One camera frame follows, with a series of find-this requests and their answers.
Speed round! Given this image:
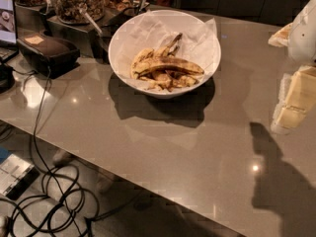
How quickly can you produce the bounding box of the black cable on floor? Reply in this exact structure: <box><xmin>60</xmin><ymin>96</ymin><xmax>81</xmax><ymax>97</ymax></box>
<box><xmin>0</xmin><ymin>66</ymin><xmax>146</xmax><ymax>237</ymax></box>

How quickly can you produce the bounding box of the laptop computer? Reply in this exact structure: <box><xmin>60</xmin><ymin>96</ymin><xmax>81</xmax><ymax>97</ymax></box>
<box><xmin>0</xmin><ymin>0</ymin><xmax>19</xmax><ymax>63</ymax></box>

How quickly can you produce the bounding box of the ripe spotted banana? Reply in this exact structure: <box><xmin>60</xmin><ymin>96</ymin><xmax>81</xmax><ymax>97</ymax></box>
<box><xmin>131</xmin><ymin>56</ymin><xmax>204</xmax><ymax>79</ymax></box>

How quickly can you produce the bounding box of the white scoop handle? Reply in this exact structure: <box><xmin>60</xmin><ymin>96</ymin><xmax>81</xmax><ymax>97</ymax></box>
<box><xmin>79</xmin><ymin>8</ymin><xmax>103</xmax><ymax>37</ymax></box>

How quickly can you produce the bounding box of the silver power adapter box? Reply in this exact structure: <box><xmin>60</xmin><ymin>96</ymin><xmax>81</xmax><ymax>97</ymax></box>
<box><xmin>0</xmin><ymin>153</ymin><xmax>40</xmax><ymax>200</ymax></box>

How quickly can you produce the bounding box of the brown banana bunch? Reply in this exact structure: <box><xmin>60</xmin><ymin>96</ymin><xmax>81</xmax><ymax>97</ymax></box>
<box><xmin>130</xmin><ymin>34</ymin><xmax>200</xmax><ymax>92</ymax></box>

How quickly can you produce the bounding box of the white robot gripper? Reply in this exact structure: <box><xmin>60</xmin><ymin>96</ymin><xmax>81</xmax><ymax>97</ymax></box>
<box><xmin>268</xmin><ymin>0</ymin><xmax>316</xmax><ymax>134</ymax></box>

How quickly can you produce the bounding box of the white ceramic bowl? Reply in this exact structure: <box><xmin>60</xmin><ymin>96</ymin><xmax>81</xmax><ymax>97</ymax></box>
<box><xmin>109</xmin><ymin>10</ymin><xmax>221</xmax><ymax>99</ymax></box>

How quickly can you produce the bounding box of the white paper bowl liner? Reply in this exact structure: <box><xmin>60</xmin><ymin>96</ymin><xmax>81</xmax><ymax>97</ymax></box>
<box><xmin>109</xmin><ymin>10</ymin><xmax>221</xmax><ymax>82</ymax></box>

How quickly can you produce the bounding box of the black jar stand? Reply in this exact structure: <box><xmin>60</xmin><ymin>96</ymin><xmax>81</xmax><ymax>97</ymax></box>
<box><xmin>16</xmin><ymin>5</ymin><xmax>119</xmax><ymax>62</ymax></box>

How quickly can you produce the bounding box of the black box with label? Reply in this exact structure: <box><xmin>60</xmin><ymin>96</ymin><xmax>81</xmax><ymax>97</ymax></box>
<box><xmin>17</xmin><ymin>32</ymin><xmax>80</xmax><ymax>79</ymax></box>

